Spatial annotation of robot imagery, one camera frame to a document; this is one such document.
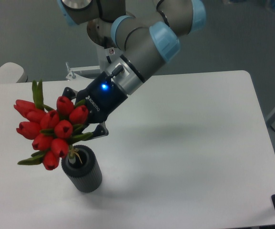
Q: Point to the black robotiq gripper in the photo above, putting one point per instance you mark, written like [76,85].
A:
[101,98]

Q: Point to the red tulip bouquet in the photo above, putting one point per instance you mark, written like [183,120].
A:
[52,131]

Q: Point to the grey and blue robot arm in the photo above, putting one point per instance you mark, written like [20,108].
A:
[146,46]

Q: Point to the dark grey ribbed vase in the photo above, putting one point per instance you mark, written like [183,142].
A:
[85,173]

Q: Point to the white chair armrest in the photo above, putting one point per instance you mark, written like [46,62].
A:
[12,73]

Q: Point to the white pedestal base frame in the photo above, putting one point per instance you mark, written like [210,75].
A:
[79,73]

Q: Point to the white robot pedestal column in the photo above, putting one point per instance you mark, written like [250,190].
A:
[108,57]

